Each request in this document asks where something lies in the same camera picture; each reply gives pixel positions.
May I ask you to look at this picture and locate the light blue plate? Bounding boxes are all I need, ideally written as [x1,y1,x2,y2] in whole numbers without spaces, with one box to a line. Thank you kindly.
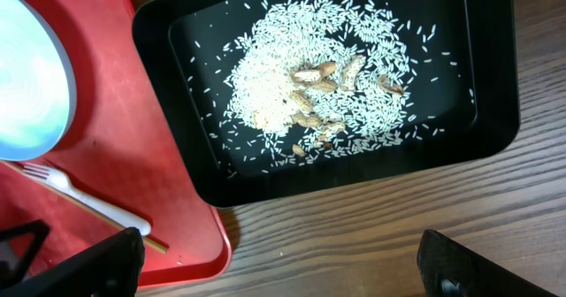
[1,0,77,161]

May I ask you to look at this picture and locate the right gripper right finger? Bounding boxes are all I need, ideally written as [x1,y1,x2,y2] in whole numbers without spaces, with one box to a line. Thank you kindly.
[417,229,555,297]

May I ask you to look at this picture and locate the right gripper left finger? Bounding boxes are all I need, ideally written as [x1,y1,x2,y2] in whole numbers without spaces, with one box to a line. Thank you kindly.
[1,227,145,297]

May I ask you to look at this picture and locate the red plastic tray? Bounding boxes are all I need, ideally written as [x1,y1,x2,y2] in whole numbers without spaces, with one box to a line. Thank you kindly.
[25,0,232,288]

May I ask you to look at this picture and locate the white plastic fork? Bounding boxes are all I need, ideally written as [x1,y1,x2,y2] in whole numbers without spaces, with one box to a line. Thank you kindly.
[23,163,151,236]

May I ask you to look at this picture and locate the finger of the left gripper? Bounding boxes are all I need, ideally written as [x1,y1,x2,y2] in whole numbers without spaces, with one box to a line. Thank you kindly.
[1,220,50,288]

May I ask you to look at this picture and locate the black plastic tray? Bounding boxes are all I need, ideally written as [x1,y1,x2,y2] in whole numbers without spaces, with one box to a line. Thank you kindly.
[132,0,520,208]

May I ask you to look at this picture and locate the wooden chopstick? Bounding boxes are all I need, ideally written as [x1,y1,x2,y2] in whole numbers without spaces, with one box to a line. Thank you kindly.
[1,160,168,254]

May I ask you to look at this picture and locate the rice food scraps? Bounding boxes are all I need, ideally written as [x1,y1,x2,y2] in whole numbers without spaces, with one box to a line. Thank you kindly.
[171,0,475,179]

